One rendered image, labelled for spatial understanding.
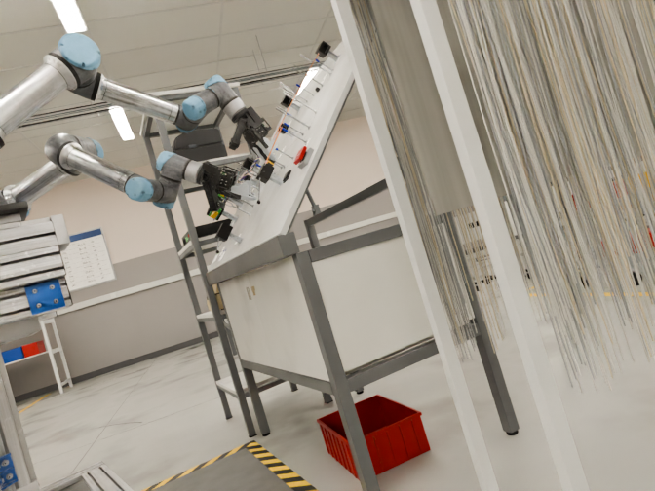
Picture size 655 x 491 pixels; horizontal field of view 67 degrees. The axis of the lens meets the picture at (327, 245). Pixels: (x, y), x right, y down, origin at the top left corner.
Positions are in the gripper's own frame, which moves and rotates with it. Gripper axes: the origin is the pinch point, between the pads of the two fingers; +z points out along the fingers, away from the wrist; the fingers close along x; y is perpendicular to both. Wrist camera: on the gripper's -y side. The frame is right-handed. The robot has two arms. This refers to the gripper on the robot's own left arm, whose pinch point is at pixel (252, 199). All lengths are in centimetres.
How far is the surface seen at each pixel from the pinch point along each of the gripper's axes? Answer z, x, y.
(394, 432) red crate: 75, -24, -54
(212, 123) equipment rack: -71, 155, -19
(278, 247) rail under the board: 17.5, -30.8, 0.2
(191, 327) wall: -157, 556, -482
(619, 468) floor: 124, -52, -16
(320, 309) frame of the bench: 35, -35, -12
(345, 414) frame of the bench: 53, -47, -35
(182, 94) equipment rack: -72, 99, 5
